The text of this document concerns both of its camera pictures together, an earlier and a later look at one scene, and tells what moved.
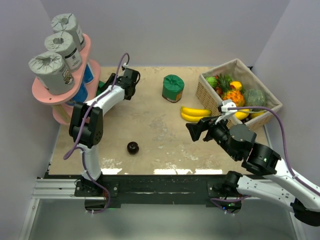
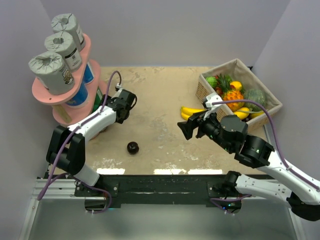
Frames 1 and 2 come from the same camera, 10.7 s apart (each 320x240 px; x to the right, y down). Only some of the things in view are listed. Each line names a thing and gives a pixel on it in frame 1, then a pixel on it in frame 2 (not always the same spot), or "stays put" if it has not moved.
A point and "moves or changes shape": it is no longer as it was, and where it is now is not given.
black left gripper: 110,79 to 107,97
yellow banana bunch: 193,114 stays put
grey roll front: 67,22 stays put
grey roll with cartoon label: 49,69 stays put
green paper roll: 172,88 moves or changes shape
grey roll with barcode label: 63,43 stays put
